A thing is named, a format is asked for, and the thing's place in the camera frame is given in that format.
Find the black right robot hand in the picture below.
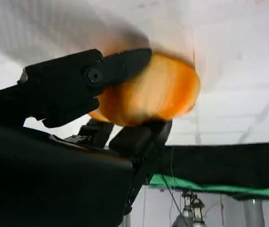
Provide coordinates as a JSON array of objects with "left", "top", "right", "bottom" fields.
[{"left": 0, "top": 48, "right": 173, "bottom": 227}]

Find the orange toy bread roll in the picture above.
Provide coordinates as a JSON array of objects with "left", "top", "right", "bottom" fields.
[{"left": 88, "top": 53, "right": 201, "bottom": 128}]

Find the grey metal lamp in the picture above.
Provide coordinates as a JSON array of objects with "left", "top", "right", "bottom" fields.
[
  {"left": 181, "top": 191, "right": 195, "bottom": 220},
  {"left": 191, "top": 197, "right": 206, "bottom": 223}
]

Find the green cloth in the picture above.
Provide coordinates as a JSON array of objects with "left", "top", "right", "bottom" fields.
[{"left": 148, "top": 173, "right": 269, "bottom": 200}]

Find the black cloth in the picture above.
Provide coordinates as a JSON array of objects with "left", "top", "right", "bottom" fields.
[{"left": 148, "top": 141, "right": 269, "bottom": 201}]

